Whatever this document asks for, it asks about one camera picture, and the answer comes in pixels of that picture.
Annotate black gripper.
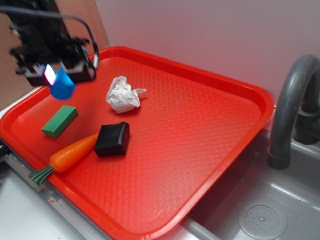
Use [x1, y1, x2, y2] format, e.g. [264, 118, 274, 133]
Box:
[8, 9, 96, 87]

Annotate blue plastic bottle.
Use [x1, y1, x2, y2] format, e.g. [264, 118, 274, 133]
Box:
[50, 67, 76, 101]

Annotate green rectangular block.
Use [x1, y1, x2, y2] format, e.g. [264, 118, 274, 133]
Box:
[41, 105, 78, 138]

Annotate crumpled white paper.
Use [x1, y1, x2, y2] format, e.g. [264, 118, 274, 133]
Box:
[106, 76, 147, 114]

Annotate black rectangular block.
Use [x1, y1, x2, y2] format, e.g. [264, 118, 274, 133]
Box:
[94, 122, 130, 157]

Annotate orange toy carrot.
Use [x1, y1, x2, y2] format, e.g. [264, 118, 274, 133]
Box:
[29, 133, 99, 185]

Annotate red plastic tray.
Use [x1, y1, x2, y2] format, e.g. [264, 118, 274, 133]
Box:
[0, 46, 274, 240]

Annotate grey toy sink basin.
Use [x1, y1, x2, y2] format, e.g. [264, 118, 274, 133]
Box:
[181, 129, 320, 240]

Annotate grey toy faucet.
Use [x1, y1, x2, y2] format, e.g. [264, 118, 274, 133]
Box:
[267, 54, 320, 170]

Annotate black cable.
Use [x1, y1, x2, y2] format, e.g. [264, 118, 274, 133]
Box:
[0, 5, 100, 70]

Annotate metal rail edge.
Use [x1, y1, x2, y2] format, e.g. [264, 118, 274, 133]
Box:
[0, 143, 106, 240]

